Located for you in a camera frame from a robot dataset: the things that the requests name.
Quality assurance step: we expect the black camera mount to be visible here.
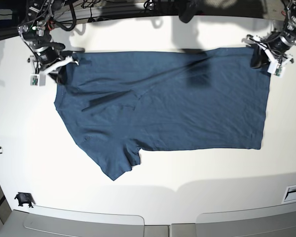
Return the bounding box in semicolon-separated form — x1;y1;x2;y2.
178;0;201;23

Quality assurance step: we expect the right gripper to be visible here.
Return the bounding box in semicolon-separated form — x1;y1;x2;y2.
31;43;73;85

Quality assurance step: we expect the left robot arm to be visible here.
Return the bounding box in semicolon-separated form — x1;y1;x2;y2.
247;0;296;76

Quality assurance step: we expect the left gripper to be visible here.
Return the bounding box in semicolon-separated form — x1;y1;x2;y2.
250;31;296;69

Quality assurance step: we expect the grey chair left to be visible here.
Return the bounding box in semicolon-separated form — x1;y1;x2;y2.
0;210;169;237

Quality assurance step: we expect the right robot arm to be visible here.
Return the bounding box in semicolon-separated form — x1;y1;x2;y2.
18;0;76;86

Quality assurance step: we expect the black clamp bracket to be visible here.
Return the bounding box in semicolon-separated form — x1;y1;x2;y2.
14;192;35;208

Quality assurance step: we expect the white label plate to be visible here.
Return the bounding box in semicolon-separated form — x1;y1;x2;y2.
282;185;296;204

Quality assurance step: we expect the blue T-shirt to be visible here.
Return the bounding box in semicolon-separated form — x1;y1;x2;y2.
54;47;271;180

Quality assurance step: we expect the grey chair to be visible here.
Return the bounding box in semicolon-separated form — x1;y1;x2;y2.
0;210;169;237
170;203;296;237

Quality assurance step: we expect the black cables bundle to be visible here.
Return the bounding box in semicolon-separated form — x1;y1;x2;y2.
71;0;153;23

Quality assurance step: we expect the grey chair right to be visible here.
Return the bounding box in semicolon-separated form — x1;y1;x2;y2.
170;203;296;237

